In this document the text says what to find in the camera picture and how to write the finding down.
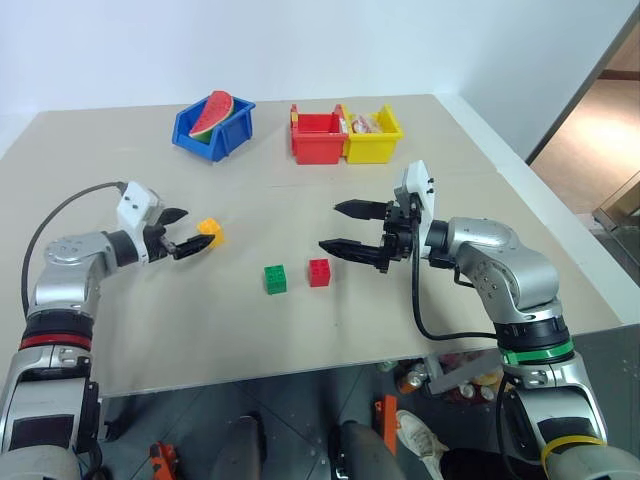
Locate red plastic storage bin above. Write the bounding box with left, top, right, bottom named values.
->
left=289, top=103, right=350, bottom=166

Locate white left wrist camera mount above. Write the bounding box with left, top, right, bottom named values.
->
left=116, top=181, right=167, bottom=237

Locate green building block cube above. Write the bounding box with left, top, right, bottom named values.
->
left=263, top=263, right=290, bottom=296

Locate orange and black tool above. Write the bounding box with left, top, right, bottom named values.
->
left=148, top=440, right=182, bottom=480

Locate yellow building block cube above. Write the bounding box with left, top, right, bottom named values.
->
left=196, top=216, right=228, bottom=249

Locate toy watermelon slice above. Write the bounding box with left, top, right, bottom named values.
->
left=188, top=90, right=237, bottom=143

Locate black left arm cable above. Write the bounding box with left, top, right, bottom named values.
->
left=20, top=181, right=127, bottom=321

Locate yellow plastic storage bin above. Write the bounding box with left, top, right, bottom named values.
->
left=333, top=103, right=405, bottom=166

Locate white sneaker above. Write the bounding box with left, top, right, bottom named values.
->
left=395, top=409, right=450, bottom=474

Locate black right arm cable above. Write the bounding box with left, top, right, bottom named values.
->
left=409, top=199, right=502, bottom=342

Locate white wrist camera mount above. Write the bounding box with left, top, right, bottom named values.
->
left=392, top=160, right=438, bottom=261
left=116, top=181, right=167, bottom=237

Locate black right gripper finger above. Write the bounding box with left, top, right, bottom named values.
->
left=317, top=238, right=385, bottom=269
left=332, top=198, right=389, bottom=222

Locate dark door frame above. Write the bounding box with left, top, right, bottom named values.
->
left=524, top=0, right=640, bottom=166

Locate dark rounded shape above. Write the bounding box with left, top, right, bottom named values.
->
left=209, top=415, right=266, bottom=480
left=330, top=419, right=402, bottom=480

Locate orange plastic tool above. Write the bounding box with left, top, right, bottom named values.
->
left=371, top=394, right=400, bottom=457

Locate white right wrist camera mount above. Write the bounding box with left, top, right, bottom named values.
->
left=392, top=160, right=438, bottom=261

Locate red building block cube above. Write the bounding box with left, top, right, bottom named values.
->
left=308, top=257, right=333, bottom=289

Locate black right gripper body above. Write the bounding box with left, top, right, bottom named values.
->
left=377, top=193, right=424, bottom=276

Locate clear snack packet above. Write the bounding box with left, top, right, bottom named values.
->
left=347, top=112, right=385, bottom=136

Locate orange drink can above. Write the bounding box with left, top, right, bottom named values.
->
left=396, top=368, right=427, bottom=395

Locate blue plastic storage bin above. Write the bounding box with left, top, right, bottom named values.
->
left=171, top=94, right=257, bottom=163

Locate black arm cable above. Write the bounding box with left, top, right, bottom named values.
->
left=409, top=199, right=502, bottom=342
left=20, top=181, right=127, bottom=321

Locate grey metal bracket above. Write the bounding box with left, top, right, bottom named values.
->
left=424, top=352, right=502, bottom=398

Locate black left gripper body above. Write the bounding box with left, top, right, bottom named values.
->
left=141, top=211, right=178, bottom=263

